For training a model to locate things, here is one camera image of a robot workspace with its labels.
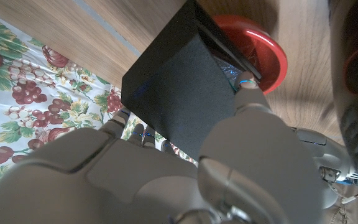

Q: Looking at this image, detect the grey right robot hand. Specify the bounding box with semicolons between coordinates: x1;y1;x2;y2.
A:
0;70;358;224

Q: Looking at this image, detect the red bowl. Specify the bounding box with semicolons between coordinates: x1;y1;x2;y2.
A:
213;14;288;95

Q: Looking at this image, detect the glossy black kettle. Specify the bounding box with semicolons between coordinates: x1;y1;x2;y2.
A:
328;0;358;206

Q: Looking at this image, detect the floral backdrop cloth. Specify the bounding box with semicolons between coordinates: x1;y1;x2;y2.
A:
0;6;198;198

